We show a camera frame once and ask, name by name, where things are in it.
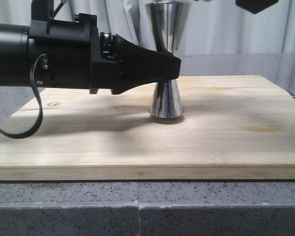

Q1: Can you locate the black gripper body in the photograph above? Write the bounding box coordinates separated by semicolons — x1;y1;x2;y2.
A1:
29;12;123;94

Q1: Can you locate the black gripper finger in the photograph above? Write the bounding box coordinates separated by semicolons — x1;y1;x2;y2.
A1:
111;34;181;94
151;14;172;54
236;0;279;14

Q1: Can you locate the steel double jigger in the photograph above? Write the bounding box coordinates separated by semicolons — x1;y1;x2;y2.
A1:
145;1;191;118

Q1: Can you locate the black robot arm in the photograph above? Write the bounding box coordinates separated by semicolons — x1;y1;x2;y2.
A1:
0;14;181;94

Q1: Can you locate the grey curtain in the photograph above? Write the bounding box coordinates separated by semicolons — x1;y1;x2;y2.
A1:
0;0;295;56

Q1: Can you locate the wooden cutting board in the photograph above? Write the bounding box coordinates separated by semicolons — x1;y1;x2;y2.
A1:
0;76;295;180

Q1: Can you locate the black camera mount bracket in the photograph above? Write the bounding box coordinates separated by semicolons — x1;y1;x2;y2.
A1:
31;0;67;22

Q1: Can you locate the black flat cable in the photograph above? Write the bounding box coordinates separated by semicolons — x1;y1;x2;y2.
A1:
0;53;50;139

